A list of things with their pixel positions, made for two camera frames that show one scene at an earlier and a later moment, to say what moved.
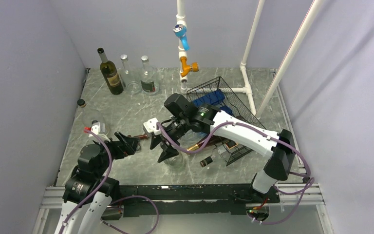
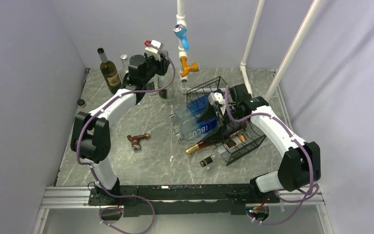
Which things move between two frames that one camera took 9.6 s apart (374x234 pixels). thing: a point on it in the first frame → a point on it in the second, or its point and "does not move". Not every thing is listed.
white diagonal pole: x=311 y=14 does not move
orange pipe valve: x=186 y=68 does not move
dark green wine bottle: x=110 y=74 does not move
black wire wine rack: x=215 y=92 does not move
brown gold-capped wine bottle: x=214 y=140 does not move
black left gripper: x=128 y=144 → x=163 y=64
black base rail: x=191 y=200 does not move
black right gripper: x=166 y=154 → x=216 y=135
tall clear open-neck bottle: x=179 y=160 → x=164 y=81
